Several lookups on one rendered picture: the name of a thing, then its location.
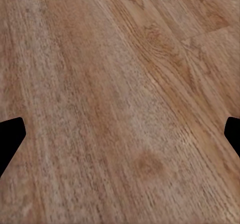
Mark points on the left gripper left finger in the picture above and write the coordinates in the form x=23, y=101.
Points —
x=12, y=133

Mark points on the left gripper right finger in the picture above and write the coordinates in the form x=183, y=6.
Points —
x=232, y=133

